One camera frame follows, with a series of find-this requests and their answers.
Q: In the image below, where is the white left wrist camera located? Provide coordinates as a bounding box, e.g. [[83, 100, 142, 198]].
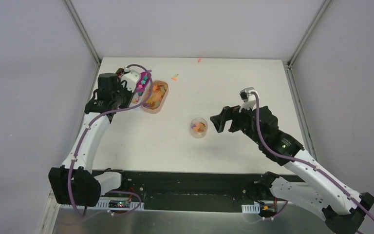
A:
[[120, 68, 141, 92]]

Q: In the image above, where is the aluminium frame post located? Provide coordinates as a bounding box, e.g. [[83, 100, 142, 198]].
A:
[[287, 0, 333, 69], [62, 0, 102, 67]]

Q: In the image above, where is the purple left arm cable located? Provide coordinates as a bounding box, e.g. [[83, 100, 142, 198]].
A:
[[68, 64, 154, 217]]

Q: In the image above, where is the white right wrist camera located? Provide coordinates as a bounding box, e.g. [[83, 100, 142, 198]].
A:
[[239, 87, 258, 113]]

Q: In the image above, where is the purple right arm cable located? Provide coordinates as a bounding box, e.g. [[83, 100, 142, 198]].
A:
[[250, 91, 374, 234]]

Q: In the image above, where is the right white cable duct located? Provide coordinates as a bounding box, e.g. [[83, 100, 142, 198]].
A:
[[241, 203, 261, 214]]

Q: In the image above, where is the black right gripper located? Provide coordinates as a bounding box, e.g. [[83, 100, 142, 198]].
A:
[[210, 100, 265, 147]]

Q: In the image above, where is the clear plastic jar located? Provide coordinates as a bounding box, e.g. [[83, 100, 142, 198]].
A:
[[190, 117, 208, 138]]

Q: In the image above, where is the spilled orange green gummy candy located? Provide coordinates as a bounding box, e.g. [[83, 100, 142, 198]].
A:
[[171, 74, 179, 81]]

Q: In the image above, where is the pink gummy candy box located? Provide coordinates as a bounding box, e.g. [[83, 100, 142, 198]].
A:
[[142, 80, 168, 114]]

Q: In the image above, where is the white cable duct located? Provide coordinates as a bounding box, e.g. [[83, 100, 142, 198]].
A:
[[92, 198, 145, 211], [241, 203, 261, 214]]

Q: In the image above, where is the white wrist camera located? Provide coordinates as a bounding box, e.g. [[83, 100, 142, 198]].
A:
[[239, 87, 258, 113], [120, 68, 141, 92]]

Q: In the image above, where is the white star candy box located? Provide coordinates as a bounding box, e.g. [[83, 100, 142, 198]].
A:
[[129, 80, 151, 107]]

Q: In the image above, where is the left white cable duct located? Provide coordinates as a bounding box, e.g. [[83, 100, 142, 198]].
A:
[[92, 198, 145, 211]]

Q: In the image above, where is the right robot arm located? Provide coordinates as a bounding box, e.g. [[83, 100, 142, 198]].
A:
[[210, 106, 374, 234]]

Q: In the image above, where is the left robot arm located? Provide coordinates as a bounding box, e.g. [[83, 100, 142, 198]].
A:
[[48, 73, 136, 207]]

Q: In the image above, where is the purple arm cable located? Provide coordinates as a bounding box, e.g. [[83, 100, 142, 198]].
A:
[[250, 91, 374, 234], [68, 64, 154, 217]]

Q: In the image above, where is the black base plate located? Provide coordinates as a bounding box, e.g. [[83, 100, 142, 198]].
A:
[[119, 170, 276, 213]]

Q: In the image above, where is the magenta plastic scoop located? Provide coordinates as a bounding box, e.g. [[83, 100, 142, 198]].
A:
[[135, 72, 150, 96]]

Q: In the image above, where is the left aluminium frame post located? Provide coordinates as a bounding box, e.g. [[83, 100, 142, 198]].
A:
[[62, 0, 102, 67]]

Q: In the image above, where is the right aluminium frame post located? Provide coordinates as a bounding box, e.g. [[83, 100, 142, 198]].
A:
[[287, 0, 333, 69]]

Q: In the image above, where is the yellow lollipop box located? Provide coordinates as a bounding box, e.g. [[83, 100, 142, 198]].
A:
[[115, 68, 125, 78]]

